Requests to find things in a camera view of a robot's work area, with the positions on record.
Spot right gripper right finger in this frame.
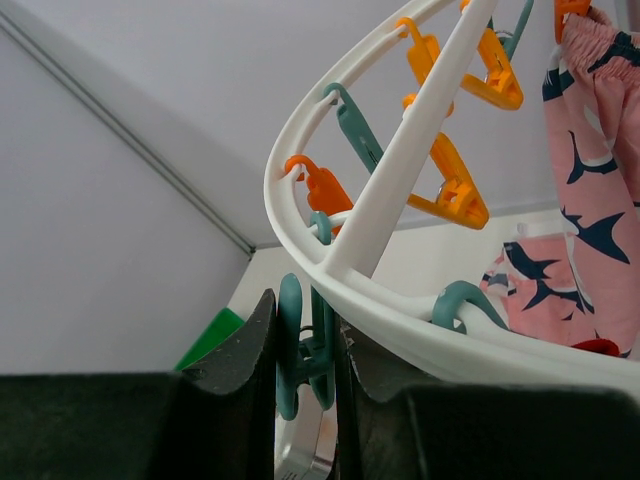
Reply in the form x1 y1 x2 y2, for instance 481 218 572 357
334 320 639 479

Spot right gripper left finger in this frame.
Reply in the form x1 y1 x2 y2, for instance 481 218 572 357
1 290 276 479

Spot teal clothes peg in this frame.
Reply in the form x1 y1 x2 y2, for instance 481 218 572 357
323 82 384 174
431 280 509 334
276 273 335 421

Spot white round clip hanger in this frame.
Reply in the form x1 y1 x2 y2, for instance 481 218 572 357
264 1 639 396

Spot green plastic tray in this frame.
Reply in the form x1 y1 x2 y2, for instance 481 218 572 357
174 308 245 371

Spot orange clothes peg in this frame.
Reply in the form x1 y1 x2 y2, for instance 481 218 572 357
284 154 353 217
394 17 525 112
402 92 491 231

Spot pink shark print shorts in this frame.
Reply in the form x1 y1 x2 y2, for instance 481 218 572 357
480 1 639 358

